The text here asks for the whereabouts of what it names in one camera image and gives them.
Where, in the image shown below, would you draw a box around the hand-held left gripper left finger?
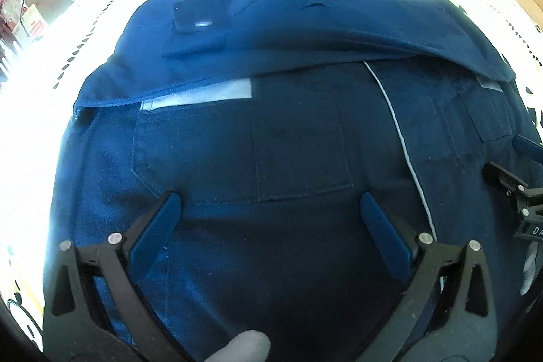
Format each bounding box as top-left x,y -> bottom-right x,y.
42,190 -> 196,362

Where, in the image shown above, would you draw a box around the person's left hand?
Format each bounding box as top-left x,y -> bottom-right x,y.
204,330 -> 271,362

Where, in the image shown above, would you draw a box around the yellow patterned blanket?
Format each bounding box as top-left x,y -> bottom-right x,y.
0,0 -> 543,350

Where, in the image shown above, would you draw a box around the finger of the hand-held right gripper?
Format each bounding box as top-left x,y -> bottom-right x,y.
512,135 -> 543,154
482,161 -> 533,200

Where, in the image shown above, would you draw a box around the plain cardboard box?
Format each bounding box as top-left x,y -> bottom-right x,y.
42,0 -> 74,24

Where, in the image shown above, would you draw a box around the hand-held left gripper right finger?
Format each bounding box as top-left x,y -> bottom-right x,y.
358,192 -> 498,362

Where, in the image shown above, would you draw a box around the navy blue shorts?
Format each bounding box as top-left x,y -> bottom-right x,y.
42,0 -> 543,362

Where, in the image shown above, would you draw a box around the small cardboard box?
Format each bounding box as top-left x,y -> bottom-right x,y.
2,0 -> 24,28

